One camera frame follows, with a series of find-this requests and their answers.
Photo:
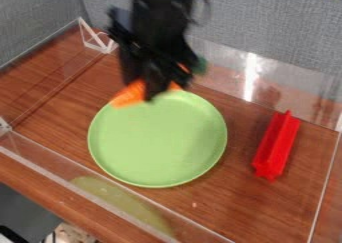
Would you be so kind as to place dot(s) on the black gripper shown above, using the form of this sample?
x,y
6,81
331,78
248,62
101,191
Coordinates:
x,y
149,35

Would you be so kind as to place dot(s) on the orange toy carrot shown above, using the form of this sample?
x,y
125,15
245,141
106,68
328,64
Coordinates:
x,y
132,94

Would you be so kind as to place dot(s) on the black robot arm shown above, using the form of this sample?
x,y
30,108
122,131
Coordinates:
x,y
153,52

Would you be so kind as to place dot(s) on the green round plate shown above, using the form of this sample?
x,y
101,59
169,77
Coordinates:
x,y
157,144

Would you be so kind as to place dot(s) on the red plastic block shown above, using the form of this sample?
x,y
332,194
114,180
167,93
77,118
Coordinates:
x,y
275,146

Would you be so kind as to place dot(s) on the clear acrylic corner bracket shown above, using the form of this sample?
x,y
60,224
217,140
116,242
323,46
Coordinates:
x,y
94,40

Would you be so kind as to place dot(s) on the clear acrylic barrier wall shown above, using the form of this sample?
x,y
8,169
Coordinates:
x,y
53,88

